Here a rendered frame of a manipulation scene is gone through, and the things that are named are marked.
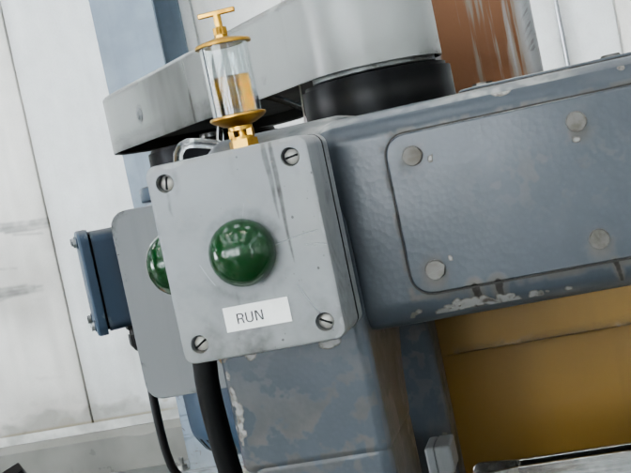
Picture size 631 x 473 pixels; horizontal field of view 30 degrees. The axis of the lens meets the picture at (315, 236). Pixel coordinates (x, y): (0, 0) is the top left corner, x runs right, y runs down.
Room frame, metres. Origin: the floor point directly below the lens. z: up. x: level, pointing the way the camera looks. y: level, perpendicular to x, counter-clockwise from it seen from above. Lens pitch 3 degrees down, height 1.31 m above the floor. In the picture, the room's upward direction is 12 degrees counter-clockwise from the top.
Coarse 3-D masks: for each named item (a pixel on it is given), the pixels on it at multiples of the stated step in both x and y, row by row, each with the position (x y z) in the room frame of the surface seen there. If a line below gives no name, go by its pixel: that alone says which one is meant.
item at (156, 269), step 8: (152, 248) 0.54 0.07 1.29; (160, 248) 0.53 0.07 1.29; (152, 256) 0.53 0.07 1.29; (160, 256) 0.53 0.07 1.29; (152, 264) 0.53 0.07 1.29; (160, 264) 0.53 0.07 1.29; (152, 272) 0.53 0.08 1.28; (160, 272) 0.53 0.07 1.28; (152, 280) 0.54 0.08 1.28; (160, 280) 0.53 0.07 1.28; (160, 288) 0.54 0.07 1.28; (168, 288) 0.53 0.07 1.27
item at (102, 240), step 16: (80, 240) 1.00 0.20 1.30; (96, 240) 1.00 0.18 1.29; (112, 240) 1.00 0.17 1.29; (80, 256) 1.01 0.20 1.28; (96, 256) 1.00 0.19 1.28; (112, 256) 1.00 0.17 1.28; (96, 272) 1.00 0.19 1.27; (112, 272) 1.00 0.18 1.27; (96, 288) 1.00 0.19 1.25; (112, 288) 1.00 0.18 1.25; (96, 304) 1.00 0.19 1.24; (112, 304) 1.00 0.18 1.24; (96, 320) 1.00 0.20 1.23; (112, 320) 1.00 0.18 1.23; (128, 320) 1.00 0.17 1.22
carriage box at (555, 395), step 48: (576, 336) 0.82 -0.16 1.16; (624, 336) 0.81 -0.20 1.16; (480, 384) 0.83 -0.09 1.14; (528, 384) 0.83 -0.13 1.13; (576, 384) 0.82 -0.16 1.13; (624, 384) 0.81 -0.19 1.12; (480, 432) 0.84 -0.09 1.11; (528, 432) 0.83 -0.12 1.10; (576, 432) 0.82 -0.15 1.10; (624, 432) 0.81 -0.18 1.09
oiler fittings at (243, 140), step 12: (216, 12) 0.60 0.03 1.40; (228, 12) 0.60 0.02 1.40; (216, 24) 0.60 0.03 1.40; (216, 36) 0.60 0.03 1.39; (228, 36) 0.59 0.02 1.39; (240, 36) 0.59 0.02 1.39; (216, 120) 0.59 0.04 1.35; (228, 120) 0.59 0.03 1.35; (240, 120) 0.59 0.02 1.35; (252, 120) 0.59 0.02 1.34; (228, 132) 0.60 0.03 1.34; (240, 132) 0.60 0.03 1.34; (252, 132) 0.59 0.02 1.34; (240, 144) 0.59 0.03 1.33; (252, 144) 0.59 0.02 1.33
